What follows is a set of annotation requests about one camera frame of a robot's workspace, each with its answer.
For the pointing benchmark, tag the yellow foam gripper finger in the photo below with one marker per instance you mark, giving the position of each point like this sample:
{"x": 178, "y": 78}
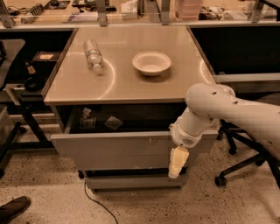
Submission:
{"x": 178, "y": 158}

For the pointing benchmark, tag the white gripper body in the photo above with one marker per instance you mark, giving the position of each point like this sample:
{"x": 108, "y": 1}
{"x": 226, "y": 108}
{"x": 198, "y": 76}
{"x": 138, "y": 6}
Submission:
{"x": 182, "y": 138}

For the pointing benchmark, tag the grey top drawer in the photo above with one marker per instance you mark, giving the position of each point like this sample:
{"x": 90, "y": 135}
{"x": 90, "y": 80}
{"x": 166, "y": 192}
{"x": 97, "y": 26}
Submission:
{"x": 142, "y": 142}

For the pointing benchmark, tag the grey drawer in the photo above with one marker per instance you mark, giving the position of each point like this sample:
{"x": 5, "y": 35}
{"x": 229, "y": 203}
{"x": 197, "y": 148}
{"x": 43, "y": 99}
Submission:
{"x": 104, "y": 180}
{"x": 142, "y": 142}

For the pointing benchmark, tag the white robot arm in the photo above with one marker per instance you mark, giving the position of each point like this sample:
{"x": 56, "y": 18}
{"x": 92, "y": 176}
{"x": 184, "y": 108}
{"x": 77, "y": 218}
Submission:
{"x": 206, "y": 104}

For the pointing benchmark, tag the grey bottom drawer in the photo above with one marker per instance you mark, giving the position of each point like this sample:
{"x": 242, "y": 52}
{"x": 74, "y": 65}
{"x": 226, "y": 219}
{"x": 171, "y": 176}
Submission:
{"x": 104, "y": 180}

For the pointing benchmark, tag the grey drawer cabinet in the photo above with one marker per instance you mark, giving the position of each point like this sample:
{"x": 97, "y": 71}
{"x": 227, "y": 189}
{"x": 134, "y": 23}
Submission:
{"x": 75, "y": 84}

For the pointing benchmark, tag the black office chair right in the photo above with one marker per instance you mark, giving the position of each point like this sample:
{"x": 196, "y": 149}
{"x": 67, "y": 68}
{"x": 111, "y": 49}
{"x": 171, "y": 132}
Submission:
{"x": 255, "y": 152}

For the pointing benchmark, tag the white bowl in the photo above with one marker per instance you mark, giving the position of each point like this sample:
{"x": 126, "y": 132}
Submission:
{"x": 151, "y": 63}

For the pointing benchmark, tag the white printed card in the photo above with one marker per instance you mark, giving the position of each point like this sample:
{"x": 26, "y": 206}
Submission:
{"x": 88, "y": 123}

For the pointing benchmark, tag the small crumpled wrapper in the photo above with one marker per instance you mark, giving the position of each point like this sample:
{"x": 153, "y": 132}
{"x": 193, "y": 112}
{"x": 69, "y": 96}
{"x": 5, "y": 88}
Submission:
{"x": 86, "y": 113}

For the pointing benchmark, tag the clear plastic water bottle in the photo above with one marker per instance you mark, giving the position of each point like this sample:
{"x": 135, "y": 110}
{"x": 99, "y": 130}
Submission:
{"x": 93, "y": 55}

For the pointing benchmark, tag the pink stacked trays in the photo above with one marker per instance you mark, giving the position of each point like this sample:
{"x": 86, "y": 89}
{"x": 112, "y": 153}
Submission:
{"x": 187, "y": 10}

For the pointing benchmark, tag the black round object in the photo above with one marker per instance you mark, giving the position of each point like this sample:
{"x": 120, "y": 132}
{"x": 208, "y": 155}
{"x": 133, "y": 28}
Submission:
{"x": 34, "y": 84}

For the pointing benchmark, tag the black box with label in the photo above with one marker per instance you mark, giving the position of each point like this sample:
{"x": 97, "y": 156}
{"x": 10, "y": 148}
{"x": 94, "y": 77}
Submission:
{"x": 46, "y": 56}

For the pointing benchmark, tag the dark shoe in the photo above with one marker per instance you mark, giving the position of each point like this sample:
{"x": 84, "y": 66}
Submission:
{"x": 13, "y": 208}

